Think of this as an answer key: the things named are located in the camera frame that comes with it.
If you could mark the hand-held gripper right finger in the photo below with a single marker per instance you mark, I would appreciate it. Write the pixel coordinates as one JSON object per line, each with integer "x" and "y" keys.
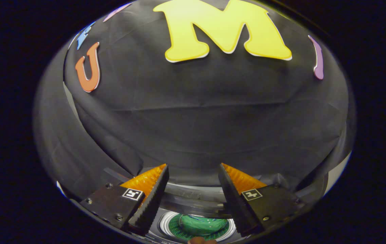
{"x": 235, "y": 203}

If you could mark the dark grey washing machine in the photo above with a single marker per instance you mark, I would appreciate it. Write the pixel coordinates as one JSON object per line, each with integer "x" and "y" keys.
{"x": 192, "y": 201}

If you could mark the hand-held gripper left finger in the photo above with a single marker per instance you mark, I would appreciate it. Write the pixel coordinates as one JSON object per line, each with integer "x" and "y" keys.
{"x": 152, "y": 203}

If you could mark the green polo shirt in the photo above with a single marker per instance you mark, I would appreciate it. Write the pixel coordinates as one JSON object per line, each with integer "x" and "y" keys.
{"x": 201, "y": 224}

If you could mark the black backdrop cloth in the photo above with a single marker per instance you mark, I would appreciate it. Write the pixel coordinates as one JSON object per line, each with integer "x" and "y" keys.
{"x": 196, "y": 101}

